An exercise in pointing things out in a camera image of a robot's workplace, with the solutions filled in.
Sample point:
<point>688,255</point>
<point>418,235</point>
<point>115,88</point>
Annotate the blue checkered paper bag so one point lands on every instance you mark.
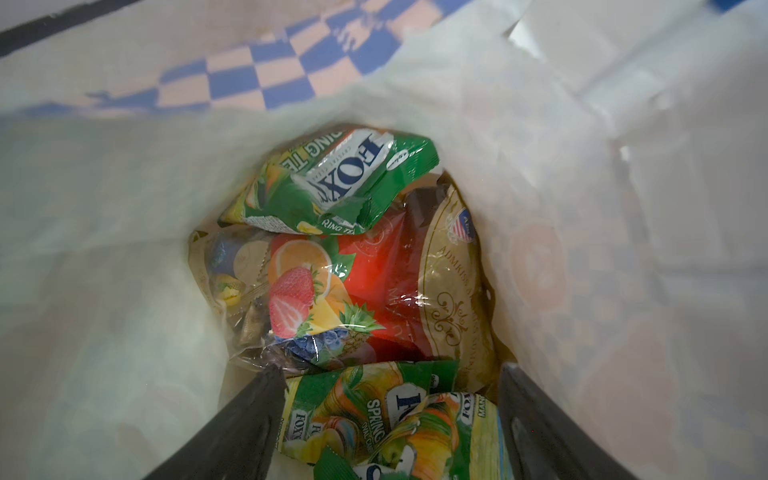
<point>612,155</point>

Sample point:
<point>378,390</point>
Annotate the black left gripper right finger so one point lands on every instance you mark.
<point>542,441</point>

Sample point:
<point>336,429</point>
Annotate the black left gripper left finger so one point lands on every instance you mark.
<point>238,442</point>

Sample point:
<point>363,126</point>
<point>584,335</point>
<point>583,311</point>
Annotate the green snack bag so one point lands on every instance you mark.
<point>336,183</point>

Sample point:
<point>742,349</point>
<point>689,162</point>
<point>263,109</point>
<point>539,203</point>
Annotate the green yellow fox candy bag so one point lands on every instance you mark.
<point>392,420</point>

